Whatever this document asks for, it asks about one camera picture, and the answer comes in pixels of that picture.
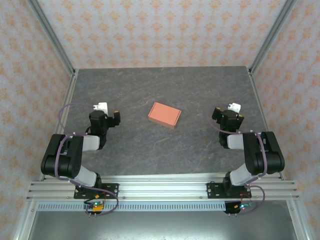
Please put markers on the aluminium frame post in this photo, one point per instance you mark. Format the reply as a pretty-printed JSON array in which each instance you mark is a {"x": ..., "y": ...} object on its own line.
[
  {"x": 50, "y": 35},
  {"x": 272, "y": 35}
]

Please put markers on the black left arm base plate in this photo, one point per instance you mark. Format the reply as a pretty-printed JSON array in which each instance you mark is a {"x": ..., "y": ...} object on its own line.
[{"x": 112, "y": 190}]

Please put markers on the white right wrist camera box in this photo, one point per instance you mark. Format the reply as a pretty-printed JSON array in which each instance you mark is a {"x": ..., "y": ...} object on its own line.
[{"x": 235, "y": 107}]

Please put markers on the aluminium mounting beam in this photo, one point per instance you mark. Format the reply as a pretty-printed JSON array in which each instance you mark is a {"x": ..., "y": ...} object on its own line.
[{"x": 162, "y": 190}]

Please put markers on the grey metal sheet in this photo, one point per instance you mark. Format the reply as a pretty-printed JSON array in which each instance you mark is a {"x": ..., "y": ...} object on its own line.
[{"x": 162, "y": 226}]

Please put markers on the aluminium table side rail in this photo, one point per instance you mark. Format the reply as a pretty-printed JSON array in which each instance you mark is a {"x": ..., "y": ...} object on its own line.
[
  {"x": 260, "y": 100},
  {"x": 66, "y": 100}
]

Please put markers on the right robot arm, black white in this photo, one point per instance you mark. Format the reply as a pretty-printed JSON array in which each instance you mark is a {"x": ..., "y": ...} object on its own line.
[{"x": 236, "y": 141}]

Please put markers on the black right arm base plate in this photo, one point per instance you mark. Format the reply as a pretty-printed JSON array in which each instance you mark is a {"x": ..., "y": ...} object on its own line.
[{"x": 213, "y": 191}]

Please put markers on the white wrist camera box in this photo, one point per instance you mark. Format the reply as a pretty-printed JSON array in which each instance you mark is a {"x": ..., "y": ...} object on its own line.
[
  {"x": 235, "y": 107},
  {"x": 102, "y": 107}
]

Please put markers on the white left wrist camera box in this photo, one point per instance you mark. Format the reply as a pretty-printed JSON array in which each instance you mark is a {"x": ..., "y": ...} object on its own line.
[{"x": 102, "y": 107}]

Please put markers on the orange paper box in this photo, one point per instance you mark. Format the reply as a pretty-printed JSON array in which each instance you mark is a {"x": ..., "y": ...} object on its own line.
[{"x": 163, "y": 115}]

